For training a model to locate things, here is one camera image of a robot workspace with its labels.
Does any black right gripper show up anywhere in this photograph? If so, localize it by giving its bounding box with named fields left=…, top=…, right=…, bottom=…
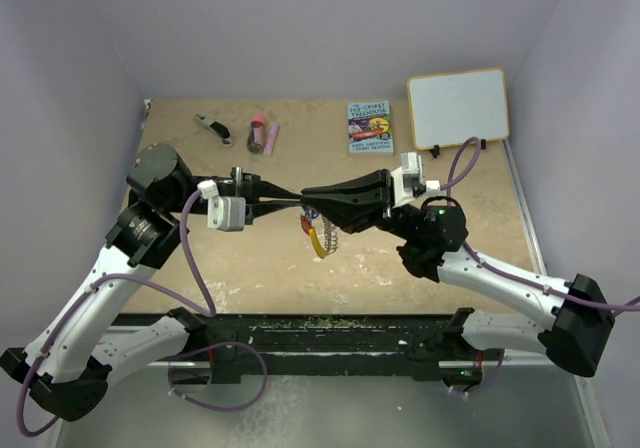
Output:
left=301, top=168, right=419, bottom=243

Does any metal keyring organizer with rings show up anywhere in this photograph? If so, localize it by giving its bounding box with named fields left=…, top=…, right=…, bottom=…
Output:
left=300, top=205, right=339, bottom=259

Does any red key tag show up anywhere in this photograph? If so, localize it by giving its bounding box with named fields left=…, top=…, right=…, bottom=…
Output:
left=300, top=215, right=312, bottom=234

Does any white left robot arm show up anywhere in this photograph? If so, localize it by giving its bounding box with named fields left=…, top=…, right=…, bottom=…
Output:
left=1, top=144, right=299, bottom=437

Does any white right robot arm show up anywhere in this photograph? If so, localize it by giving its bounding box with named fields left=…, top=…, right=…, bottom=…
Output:
left=302, top=168, right=615, bottom=378

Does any pink capped bottle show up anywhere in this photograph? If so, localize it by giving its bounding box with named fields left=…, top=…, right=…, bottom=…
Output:
left=247, top=114, right=266, bottom=154

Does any pink highlighter marker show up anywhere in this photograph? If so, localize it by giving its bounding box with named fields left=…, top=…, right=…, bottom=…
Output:
left=263, top=123, right=280, bottom=156

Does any treehouse paperback book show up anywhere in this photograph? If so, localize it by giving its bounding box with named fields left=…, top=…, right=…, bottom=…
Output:
left=346, top=101, right=395, bottom=155

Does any grey black stapler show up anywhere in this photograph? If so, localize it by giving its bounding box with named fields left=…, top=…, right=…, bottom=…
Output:
left=194, top=114, right=234, bottom=147

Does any yellow framed whiteboard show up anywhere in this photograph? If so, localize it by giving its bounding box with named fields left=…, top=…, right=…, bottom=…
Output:
left=407, top=67, right=510, bottom=151

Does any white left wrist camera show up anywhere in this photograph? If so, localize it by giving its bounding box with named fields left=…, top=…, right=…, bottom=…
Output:
left=197, top=180, right=246, bottom=232

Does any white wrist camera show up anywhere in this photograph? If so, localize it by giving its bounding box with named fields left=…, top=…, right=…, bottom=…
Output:
left=391, top=152, right=441, bottom=208
left=197, top=180, right=246, bottom=232

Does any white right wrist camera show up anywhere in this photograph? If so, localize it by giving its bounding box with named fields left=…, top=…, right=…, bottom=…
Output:
left=391, top=152, right=441, bottom=208

